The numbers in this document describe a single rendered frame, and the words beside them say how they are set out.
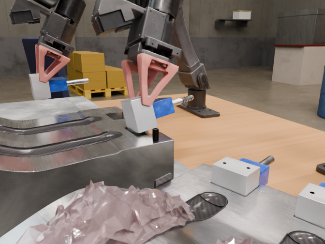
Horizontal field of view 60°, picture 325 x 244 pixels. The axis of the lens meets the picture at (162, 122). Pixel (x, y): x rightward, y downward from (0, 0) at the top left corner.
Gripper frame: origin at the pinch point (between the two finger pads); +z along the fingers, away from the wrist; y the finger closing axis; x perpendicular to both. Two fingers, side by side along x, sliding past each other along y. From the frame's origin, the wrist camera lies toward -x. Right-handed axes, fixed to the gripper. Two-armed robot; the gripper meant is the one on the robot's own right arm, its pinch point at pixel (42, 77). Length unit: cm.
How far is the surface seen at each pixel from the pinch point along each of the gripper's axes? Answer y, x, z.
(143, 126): 31.7, 12.0, -0.8
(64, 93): -142, 39, 15
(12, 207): 36.3, -2.9, 13.6
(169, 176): 41.7, 13.0, 3.3
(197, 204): 47.6, 13.9, 4.1
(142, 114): 31.3, 11.2, -2.5
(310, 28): -451, 653, -367
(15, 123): 12.9, -3.2, 9.1
